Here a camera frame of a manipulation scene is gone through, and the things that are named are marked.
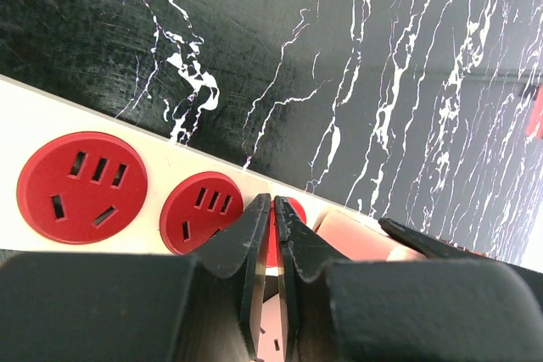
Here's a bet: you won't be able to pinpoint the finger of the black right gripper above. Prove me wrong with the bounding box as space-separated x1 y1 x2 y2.
378 218 542 286

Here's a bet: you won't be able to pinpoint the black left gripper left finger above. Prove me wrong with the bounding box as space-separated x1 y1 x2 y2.
1 193 271 361

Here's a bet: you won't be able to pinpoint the pink power strip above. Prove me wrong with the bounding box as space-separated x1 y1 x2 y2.
255 267 284 362

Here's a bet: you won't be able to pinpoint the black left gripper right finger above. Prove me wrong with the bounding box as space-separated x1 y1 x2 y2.
274 197 542 361

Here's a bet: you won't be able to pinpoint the red block on right arm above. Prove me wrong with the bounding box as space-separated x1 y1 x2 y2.
525 86 543 139

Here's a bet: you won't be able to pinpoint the beige power strip red sockets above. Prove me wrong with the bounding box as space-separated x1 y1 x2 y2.
0 74 383 278

